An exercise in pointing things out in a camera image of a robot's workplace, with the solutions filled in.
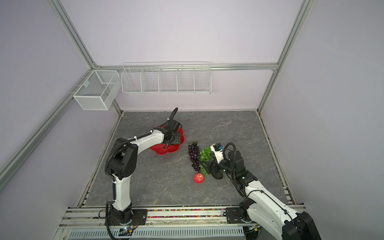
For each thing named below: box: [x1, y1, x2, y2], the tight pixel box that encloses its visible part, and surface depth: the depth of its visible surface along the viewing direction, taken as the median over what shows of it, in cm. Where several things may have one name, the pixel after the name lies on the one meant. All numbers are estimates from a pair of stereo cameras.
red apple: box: [193, 173, 205, 184], surface depth 84 cm
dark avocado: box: [211, 168, 224, 180], surface depth 85 cm
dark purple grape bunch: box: [188, 142, 201, 173], surface depth 93 cm
